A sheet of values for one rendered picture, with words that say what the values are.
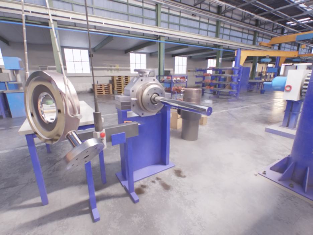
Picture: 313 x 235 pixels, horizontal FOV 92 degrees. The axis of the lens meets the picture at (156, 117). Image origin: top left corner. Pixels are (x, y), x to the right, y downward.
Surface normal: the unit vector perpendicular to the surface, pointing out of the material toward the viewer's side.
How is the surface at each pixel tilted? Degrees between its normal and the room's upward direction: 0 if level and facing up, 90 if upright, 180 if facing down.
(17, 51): 90
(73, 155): 59
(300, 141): 90
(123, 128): 90
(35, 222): 0
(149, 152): 90
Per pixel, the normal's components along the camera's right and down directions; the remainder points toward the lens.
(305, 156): -0.83, 0.15
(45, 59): 0.52, 0.23
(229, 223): 0.00, -0.96
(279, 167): -0.59, 0.22
